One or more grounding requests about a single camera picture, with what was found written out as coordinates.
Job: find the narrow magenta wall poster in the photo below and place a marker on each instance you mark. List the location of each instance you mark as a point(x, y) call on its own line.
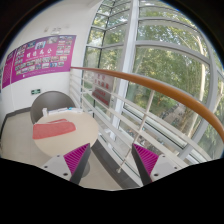
point(7, 69)

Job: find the wooden handrail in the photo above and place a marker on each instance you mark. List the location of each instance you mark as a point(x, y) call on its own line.
point(169, 91)

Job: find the round beige table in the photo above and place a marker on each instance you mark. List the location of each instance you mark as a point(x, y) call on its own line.
point(67, 137)

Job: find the large magenta wall poster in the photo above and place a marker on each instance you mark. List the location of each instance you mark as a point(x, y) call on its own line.
point(45, 55)

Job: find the red folded towel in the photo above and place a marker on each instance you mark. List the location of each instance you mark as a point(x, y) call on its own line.
point(52, 129)

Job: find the red sign on window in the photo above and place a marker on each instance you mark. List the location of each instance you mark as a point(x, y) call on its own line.
point(102, 88)

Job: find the grey round-backed chair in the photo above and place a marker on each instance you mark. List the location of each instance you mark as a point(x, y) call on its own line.
point(50, 100)

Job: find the white items on table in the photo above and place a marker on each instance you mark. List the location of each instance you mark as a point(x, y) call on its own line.
point(46, 112)

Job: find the green exit sign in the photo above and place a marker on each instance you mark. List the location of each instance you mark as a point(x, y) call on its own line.
point(36, 91)

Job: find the white metal railing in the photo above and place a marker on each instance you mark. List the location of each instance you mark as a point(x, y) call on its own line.
point(125, 122)

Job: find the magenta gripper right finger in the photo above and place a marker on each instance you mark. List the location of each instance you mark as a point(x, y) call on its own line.
point(151, 166)

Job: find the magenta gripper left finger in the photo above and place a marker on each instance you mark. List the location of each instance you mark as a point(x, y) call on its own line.
point(70, 166)

